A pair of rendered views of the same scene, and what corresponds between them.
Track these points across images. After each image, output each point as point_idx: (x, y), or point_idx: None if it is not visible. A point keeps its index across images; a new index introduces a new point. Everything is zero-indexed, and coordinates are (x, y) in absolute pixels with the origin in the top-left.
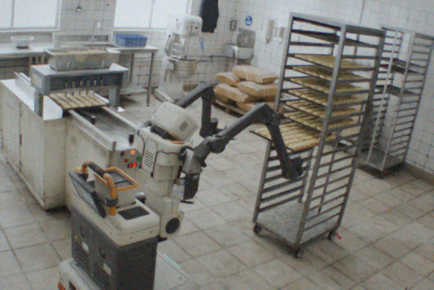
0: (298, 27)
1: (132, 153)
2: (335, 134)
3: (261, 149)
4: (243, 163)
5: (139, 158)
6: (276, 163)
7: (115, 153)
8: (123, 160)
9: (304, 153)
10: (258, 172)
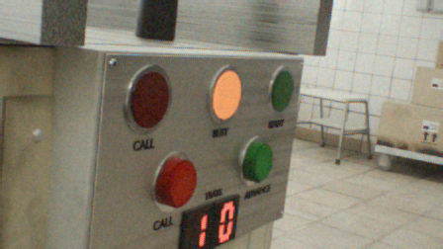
0: None
1: (221, 104)
2: (419, 148)
3: (289, 192)
4: (281, 224)
5: (266, 160)
6: (349, 218)
7: (77, 89)
8: (155, 184)
9: (379, 193)
10: (333, 243)
